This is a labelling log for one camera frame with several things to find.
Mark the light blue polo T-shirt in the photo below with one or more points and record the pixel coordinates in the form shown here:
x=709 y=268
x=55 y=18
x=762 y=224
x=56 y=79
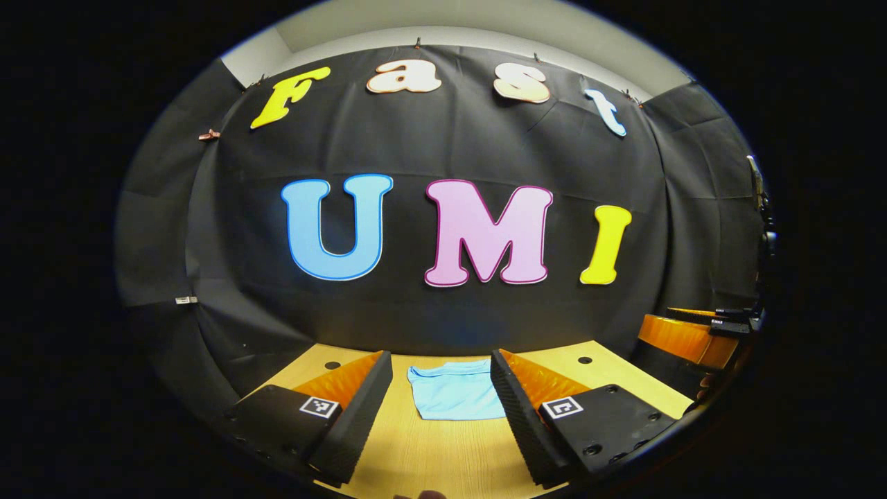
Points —
x=454 y=391

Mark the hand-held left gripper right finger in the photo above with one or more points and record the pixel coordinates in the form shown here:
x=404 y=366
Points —
x=523 y=426

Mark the black backdrop cloth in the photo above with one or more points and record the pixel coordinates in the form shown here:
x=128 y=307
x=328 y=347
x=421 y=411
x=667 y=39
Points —
x=450 y=152

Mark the silver metal clip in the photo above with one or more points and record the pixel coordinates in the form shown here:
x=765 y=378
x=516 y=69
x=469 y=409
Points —
x=186 y=300

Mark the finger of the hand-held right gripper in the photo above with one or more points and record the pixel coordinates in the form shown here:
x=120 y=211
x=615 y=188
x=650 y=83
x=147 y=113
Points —
x=686 y=341
x=727 y=322

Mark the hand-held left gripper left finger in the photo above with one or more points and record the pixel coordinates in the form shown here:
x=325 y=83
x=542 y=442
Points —
x=357 y=426

